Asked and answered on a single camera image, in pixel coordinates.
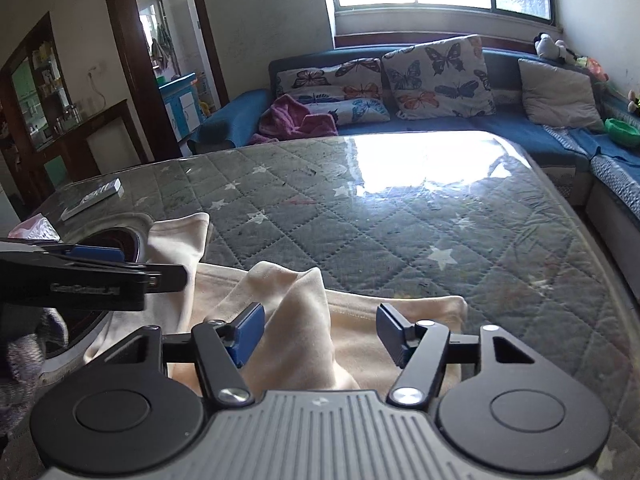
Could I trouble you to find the blue small cabinet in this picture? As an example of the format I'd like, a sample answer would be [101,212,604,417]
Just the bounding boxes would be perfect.
[158,73,204,142]

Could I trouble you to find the tissue pack on table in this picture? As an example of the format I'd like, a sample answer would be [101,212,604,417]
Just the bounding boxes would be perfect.
[8,214,61,242]

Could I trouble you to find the dark wooden door frame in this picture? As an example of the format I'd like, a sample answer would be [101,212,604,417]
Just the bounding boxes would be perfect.
[105,0,230,162]

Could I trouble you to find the cream fleece sweater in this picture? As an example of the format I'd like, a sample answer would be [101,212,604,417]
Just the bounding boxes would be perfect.
[81,211,469,396]

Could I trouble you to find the long butterfly pillow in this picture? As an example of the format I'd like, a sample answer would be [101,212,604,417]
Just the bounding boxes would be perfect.
[276,58,390,127]

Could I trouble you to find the panda plush toy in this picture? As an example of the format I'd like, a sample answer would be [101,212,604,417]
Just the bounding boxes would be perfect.
[534,32,577,65]

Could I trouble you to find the small plush toys group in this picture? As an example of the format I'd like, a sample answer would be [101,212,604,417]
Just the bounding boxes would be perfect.
[627,90,640,115]

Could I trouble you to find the square butterfly pillow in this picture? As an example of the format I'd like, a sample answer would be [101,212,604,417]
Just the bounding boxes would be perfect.
[381,35,496,120]

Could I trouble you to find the magenta cloth on sofa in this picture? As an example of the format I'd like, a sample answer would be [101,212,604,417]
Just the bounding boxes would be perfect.
[248,94,338,145]

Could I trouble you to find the grey remote control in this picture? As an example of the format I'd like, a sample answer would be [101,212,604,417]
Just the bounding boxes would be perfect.
[60,179,122,222]

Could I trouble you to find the grey plain cushion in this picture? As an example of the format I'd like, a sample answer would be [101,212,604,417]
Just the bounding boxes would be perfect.
[518,58,604,131]

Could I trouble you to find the green plastic bowl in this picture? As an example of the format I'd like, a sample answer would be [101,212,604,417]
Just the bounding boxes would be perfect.
[604,118,640,148]

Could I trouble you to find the gloved left hand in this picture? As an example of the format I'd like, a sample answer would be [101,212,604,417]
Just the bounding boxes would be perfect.
[1,308,68,438]

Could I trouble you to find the blue corner sofa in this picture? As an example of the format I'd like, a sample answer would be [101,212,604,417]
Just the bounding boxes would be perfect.
[189,36,639,286]

